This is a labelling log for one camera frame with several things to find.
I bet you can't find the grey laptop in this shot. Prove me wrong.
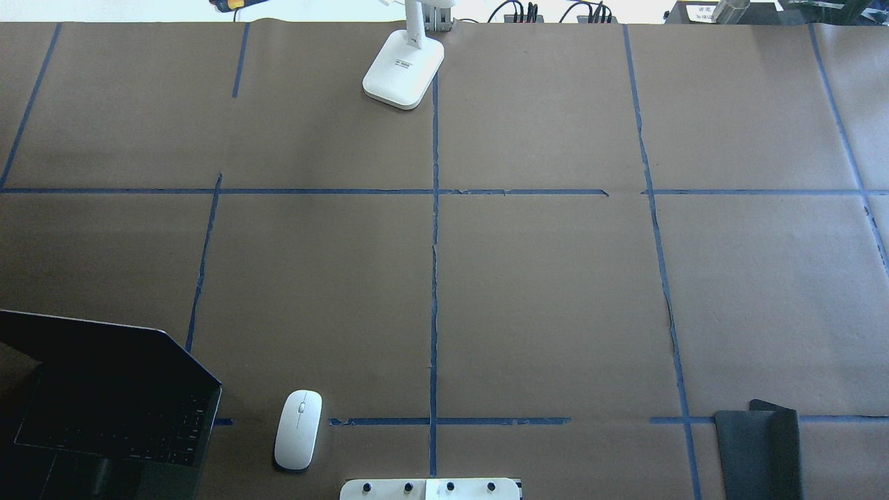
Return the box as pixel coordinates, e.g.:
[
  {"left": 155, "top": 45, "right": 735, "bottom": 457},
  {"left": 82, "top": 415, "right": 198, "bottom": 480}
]
[{"left": 2, "top": 310, "right": 222, "bottom": 499}]

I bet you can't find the white computer mouse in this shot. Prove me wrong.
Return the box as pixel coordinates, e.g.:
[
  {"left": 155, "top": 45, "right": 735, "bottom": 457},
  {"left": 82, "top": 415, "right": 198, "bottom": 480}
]
[{"left": 274, "top": 390, "right": 323, "bottom": 471}]

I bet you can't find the black folded mouse pad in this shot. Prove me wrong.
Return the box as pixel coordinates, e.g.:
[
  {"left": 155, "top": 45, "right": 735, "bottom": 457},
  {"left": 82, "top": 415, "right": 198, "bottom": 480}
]
[{"left": 713, "top": 399, "right": 806, "bottom": 499}]

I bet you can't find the orange black tool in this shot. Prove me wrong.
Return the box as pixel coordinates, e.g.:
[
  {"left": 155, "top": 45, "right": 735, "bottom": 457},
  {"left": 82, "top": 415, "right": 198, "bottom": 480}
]
[{"left": 209, "top": 0, "right": 266, "bottom": 13}]

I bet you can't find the dark box with label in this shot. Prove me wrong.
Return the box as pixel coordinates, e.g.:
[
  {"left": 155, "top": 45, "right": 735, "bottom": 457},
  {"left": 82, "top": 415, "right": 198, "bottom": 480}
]
[{"left": 664, "top": 1, "right": 782, "bottom": 26}]

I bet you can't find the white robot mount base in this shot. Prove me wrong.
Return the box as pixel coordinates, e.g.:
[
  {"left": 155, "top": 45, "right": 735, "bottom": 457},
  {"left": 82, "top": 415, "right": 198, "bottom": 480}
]
[{"left": 339, "top": 477, "right": 523, "bottom": 499}]

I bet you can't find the black cable cluster left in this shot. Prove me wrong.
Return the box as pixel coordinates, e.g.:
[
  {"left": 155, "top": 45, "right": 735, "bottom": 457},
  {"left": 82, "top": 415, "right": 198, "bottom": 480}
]
[{"left": 485, "top": 1, "right": 545, "bottom": 24}]

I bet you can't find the black cable cluster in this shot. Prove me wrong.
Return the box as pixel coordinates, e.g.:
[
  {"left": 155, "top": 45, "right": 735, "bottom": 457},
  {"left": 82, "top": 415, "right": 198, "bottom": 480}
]
[
  {"left": 558, "top": 1, "right": 618, "bottom": 24},
  {"left": 485, "top": 1, "right": 545, "bottom": 24}
]

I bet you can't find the black cable cluster right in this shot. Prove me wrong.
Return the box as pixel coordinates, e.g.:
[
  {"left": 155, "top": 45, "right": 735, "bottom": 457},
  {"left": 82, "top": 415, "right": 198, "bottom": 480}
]
[{"left": 558, "top": 1, "right": 618, "bottom": 24}]

